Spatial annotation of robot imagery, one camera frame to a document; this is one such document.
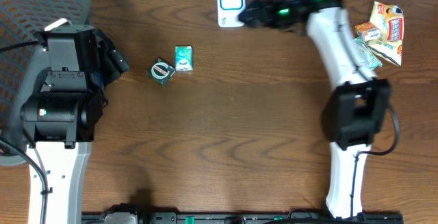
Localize small orange snack box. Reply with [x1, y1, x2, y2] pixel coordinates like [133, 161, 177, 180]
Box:
[355, 21, 381, 42]

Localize teal snack pack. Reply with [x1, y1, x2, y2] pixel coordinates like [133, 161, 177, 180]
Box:
[353, 37, 383, 70]

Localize small teal snack box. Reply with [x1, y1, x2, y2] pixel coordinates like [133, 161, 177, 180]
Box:
[175, 46, 193, 71]

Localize yellow snack chip bag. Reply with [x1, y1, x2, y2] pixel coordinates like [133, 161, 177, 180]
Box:
[368, 1, 405, 66]

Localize dark green balm box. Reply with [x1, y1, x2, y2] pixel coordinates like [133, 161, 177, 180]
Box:
[147, 58, 176, 86]

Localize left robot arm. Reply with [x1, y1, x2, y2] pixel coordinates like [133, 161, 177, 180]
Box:
[19, 18, 129, 223]

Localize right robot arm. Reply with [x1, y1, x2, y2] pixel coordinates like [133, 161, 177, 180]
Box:
[238, 0, 391, 223]

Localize white barcode scanner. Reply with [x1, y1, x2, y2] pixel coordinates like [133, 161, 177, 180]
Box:
[217, 0, 246, 28]

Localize dark grey plastic basket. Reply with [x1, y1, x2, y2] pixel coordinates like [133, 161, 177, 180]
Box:
[1, 0, 91, 150]

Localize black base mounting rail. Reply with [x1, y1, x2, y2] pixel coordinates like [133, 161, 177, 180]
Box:
[80, 211, 404, 224]

